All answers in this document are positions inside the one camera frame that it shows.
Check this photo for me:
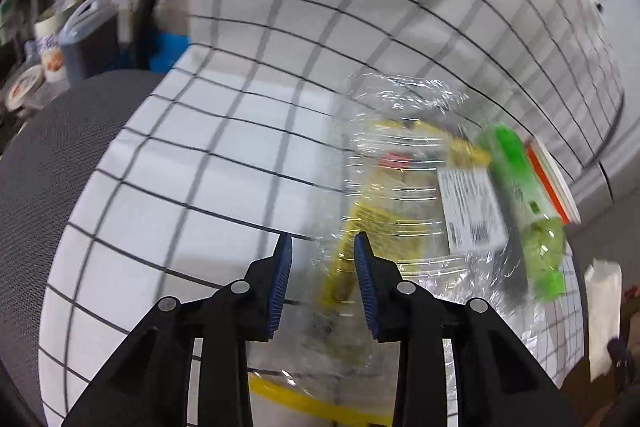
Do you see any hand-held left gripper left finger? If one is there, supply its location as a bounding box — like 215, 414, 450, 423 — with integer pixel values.
62, 232, 294, 427

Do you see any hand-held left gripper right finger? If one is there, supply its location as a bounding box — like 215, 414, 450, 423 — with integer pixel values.
353, 232, 581, 427

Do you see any clear bag with yellow print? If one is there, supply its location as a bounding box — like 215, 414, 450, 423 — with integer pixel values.
247, 72, 526, 427

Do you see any white black checkered cloth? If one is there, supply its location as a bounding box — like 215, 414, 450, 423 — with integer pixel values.
37, 0, 626, 427

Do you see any green plastic bottle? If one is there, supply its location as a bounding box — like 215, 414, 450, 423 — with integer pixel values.
475, 123, 568, 305

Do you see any red white paper bowl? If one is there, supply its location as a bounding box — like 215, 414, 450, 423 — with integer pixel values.
522, 137, 582, 225

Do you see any white paper bag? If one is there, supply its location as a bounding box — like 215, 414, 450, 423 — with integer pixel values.
584, 258, 623, 383

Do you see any grey office chair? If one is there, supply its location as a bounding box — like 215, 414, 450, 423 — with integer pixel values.
0, 0, 618, 427

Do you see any blue plastic object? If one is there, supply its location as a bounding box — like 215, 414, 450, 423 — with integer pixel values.
150, 32, 191, 72

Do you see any grey plastic jug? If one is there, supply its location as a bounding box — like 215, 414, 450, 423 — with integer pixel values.
57, 0, 121, 85

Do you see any printed paper cup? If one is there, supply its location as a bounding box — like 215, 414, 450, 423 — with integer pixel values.
35, 32, 68, 82

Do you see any white tape roll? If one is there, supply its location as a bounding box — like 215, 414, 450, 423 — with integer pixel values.
5, 64, 46, 110

